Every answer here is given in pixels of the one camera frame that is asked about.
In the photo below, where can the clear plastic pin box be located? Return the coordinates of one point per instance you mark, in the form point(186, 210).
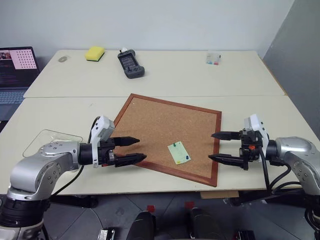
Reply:
point(214, 59)

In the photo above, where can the grey tape roll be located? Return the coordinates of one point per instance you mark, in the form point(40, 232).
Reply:
point(64, 58)

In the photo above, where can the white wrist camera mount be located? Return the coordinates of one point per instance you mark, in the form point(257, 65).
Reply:
point(257, 125)
point(95, 140)

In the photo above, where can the open laptop computer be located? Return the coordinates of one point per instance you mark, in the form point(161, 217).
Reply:
point(15, 75)

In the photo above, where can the wood framed cork board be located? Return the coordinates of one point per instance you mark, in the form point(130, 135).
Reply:
point(160, 122)

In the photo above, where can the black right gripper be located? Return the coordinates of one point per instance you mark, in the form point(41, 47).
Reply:
point(250, 152)

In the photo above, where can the dark rounded shape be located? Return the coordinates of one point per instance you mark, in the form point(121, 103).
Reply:
point(205, 225)
point(141, 226)

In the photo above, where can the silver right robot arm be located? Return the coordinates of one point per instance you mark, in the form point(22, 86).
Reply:
point(297, 155)

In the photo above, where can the red floor tape piece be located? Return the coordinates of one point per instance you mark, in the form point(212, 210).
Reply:
point(150, 208)
point(189, 205)

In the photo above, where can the light green paper note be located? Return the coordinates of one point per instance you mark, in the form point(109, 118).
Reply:
point(178, 153)

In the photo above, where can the black table frame bar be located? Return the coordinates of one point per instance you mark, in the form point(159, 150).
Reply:
point(75, 200)
point(262, 197)

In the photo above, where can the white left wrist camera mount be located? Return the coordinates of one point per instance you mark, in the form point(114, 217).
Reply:
point(95, 140)

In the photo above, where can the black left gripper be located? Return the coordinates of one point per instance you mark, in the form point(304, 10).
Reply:
point(106, 150)

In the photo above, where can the grey handheld controller device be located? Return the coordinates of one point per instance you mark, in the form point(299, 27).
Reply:
point(130, 63)

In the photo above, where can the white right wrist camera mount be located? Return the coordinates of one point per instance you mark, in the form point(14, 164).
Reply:
point(257, 125)

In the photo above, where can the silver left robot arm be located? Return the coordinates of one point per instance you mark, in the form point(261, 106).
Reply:
point(45, 165)

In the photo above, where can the yellow green sponge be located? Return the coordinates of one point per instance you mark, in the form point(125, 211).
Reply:
point(94, 53)

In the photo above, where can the clear plastic tray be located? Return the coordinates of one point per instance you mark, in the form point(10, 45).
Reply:
point(50, 136)

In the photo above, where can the black box with label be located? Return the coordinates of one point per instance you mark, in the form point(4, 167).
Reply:
point(108, 234)

